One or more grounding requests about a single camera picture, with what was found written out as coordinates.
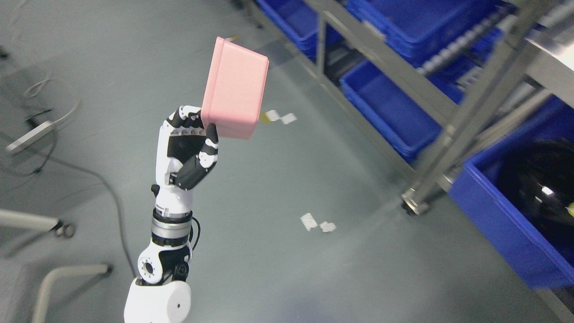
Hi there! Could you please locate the steel shelf rack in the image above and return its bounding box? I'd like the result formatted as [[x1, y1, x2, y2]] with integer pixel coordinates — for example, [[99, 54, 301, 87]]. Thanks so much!
[[242, 0, 552, 180]]

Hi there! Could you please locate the grey chair leg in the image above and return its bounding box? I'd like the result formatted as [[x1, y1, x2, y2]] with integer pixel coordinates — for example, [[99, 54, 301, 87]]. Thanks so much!
[[0, 209, 113, 323]]

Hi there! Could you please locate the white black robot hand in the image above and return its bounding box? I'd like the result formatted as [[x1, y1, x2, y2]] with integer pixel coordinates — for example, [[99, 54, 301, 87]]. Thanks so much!
[[154, 105, 219, 218]]

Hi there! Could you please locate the blue target shelf bin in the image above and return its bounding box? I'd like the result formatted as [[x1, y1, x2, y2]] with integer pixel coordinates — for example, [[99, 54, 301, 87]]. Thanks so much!
[[256, 0, 318, 61]]

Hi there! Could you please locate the black helmet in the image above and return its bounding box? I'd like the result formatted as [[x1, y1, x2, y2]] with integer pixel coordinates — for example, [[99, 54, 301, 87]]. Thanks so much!
[[496, 140, 574, 246]]

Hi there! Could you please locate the pink storage box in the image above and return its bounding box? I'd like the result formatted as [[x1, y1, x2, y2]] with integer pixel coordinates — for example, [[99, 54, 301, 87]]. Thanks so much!
[[201, 37, 270, 140]]

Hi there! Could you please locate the blue bin right shelf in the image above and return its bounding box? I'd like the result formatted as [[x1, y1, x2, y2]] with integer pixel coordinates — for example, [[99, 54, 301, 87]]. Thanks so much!
[[339, 61, 442, 164]]

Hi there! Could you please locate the steel table cart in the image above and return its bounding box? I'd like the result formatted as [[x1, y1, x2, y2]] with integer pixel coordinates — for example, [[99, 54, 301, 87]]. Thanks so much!
[[402, 0, 573, 214]]

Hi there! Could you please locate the black floor cable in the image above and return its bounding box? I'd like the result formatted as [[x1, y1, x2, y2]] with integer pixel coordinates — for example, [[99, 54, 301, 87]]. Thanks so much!
[[0, 45, 135, 276]]

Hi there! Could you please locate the blue bin with helmet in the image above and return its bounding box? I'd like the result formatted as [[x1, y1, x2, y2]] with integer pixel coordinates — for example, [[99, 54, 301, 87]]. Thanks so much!
[[448, 96, 574, 289]]

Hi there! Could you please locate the large blue top bin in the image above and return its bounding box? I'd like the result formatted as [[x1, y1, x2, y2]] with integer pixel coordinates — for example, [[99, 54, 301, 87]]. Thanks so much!
[[347, 0, 510, 68]]

